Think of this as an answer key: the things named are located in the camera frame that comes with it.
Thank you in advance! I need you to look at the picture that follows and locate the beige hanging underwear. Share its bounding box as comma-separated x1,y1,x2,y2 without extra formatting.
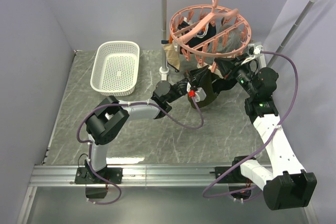
161,40,180,72

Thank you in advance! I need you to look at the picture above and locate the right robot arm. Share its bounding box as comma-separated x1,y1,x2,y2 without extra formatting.
214,57,317,210

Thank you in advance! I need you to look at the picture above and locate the pink round clip hanger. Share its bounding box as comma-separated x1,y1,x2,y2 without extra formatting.
162,0,251,72

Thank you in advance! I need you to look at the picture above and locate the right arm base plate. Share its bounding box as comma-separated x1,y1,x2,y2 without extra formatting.
214,165,253,184

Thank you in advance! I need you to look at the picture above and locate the white plastic basket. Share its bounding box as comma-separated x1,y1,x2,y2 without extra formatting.
90,41,140,97

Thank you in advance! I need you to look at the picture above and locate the navy hanging underwear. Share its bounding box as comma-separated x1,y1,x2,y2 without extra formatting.
186,24,216,48

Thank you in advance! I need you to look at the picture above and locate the aluminium rail frame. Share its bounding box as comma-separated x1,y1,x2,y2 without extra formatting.
15,49,320,224

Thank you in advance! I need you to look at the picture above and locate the olive green underwear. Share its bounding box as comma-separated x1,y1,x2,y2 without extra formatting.
197,71,217,108

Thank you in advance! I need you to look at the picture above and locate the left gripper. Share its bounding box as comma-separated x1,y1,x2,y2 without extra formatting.
167,66,210,104

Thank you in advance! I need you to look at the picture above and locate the purple cable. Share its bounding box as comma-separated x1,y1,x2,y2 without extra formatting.
202,50,299,202
76,95,205,206

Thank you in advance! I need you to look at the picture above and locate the grey striped hanging underwear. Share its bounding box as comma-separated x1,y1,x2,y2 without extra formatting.
216,23,242,54

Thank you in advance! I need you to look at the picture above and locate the black underwear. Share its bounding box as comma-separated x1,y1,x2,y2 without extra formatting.
209,73,237,97

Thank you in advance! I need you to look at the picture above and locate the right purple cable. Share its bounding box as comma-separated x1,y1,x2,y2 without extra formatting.
202,50,299,202

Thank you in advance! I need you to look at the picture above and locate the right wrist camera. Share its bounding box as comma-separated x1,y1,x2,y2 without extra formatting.
241,42,264,65

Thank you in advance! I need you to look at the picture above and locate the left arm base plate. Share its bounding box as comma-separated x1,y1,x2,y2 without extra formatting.
75,167,123,184

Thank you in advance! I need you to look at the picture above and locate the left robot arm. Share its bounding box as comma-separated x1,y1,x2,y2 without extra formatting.
84,67,212,183

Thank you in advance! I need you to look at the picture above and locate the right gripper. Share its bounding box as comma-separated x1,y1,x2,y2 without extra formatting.
214,53,257,97

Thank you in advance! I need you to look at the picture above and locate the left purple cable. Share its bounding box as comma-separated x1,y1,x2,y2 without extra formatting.
76,95,205,206

